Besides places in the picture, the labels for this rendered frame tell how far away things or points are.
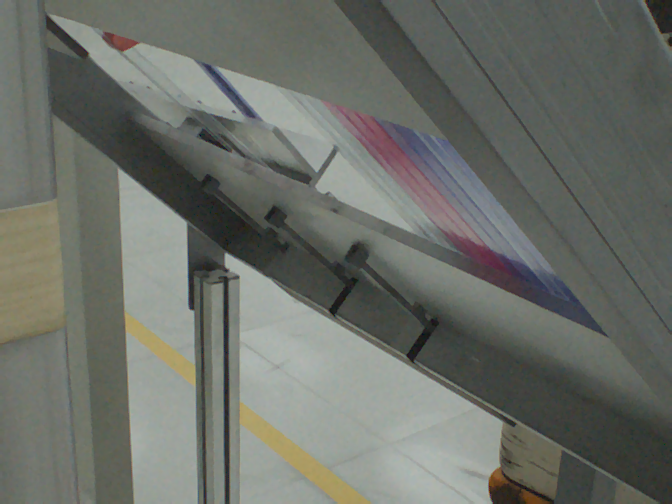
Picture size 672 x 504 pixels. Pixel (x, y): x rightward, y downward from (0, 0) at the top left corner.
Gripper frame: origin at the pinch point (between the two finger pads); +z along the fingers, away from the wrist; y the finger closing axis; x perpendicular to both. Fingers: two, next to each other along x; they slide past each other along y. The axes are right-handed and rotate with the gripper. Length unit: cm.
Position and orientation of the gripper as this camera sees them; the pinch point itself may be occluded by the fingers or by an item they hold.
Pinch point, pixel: (117, 37)
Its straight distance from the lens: 84.7
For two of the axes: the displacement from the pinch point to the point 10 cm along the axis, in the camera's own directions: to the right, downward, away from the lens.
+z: -5.7, 8.1, -1.4
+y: 6.1, 3.1, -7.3
